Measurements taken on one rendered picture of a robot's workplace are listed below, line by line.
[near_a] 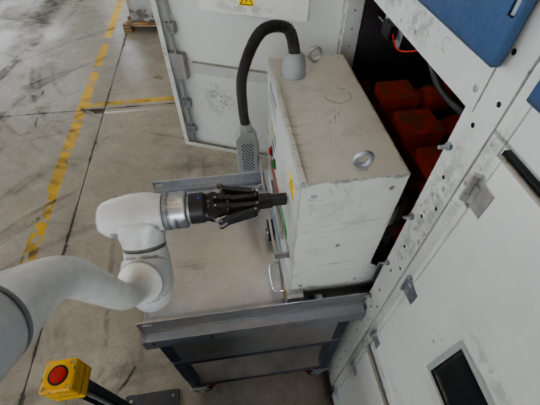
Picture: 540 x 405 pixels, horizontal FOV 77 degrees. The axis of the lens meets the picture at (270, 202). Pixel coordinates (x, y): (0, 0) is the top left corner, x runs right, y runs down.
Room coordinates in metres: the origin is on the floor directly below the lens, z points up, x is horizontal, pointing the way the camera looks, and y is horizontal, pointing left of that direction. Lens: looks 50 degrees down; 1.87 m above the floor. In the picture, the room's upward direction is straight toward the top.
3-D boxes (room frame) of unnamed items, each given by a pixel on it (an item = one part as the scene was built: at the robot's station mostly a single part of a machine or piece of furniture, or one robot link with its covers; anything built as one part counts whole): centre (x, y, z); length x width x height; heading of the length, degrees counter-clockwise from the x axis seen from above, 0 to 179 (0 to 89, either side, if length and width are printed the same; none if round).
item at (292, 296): (0.69, -0.04, 0.90); 0.54 x 0.05 x 0.06; 8
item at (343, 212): (0.72, -0.28, 1.15); 0.51 x 0.50 x 0.48; 98
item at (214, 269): (0.67, 0.08, 0.82); 0.68 x 0.62 x 0.06; 98
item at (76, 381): (0.22, 0.55, 0.85); 0.08 x 0.08 x 0.10; 8
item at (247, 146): (0.89, 0.08, 1.09); 0.08 x 0.05 x 0.17; 98
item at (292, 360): (0.67, 0.08, 0.46); 0.64 x 0.58 x 0.66; 98
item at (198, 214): (0.52, 0.15, 1.23); 0.09 x 0.08 x 0.07; 98
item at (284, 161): (0.69, -0.02, 1.15); 0.48 x 0.01 x 0.48; 8
